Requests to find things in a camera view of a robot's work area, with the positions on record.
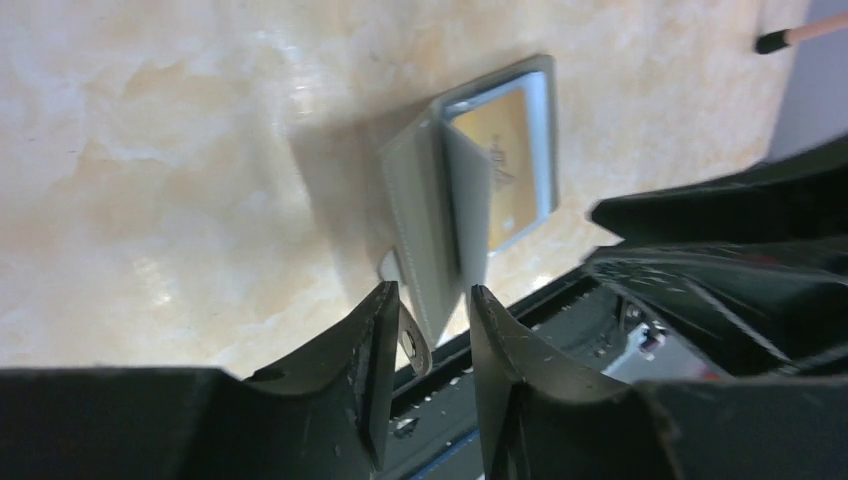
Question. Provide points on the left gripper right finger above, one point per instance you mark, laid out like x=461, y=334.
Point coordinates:
x=572, y=427

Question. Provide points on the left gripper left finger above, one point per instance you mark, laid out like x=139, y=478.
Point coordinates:
x=321, y=412

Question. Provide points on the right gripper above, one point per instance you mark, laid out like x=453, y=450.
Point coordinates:
x=750, y=268

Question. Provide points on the grey card holder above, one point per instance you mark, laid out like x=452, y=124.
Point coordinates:
x=439, y=187

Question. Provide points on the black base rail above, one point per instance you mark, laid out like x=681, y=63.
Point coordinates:
x=450, y=423

